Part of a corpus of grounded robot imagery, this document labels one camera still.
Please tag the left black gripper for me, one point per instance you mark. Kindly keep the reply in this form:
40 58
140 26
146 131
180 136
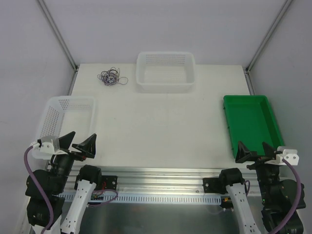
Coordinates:
73 153

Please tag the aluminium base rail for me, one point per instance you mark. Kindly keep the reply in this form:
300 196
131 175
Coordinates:
165 181

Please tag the white basket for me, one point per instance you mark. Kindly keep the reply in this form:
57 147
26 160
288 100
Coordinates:
63 115
165 72

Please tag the green plastic tray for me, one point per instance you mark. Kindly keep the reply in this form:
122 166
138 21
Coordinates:
251 120

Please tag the white basket at back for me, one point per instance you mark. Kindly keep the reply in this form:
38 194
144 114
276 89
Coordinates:
165 72

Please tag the white basket at left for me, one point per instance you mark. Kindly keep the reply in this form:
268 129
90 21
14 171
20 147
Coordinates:
63 115

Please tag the aluminium frame post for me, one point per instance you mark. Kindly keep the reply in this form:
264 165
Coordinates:
281 13
56 32

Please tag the white slotted cable duct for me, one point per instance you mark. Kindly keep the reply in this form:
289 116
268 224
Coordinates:
150 199

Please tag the left aluminium frame post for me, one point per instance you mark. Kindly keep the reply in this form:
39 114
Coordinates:
56 32

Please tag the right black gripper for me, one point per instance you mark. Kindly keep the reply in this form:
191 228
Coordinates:
258 159

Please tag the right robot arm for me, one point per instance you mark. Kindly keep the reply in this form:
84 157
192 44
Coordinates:
282 191

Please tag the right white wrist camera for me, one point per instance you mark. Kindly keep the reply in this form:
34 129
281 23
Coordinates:
284 153

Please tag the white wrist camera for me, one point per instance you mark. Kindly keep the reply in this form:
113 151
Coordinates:
284 153
48 145

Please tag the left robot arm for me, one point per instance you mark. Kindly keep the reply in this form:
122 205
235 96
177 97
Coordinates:
44 209

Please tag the right aluminium frame post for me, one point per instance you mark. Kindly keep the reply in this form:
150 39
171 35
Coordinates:
281 13

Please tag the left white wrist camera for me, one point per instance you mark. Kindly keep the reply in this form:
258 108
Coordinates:
48 145

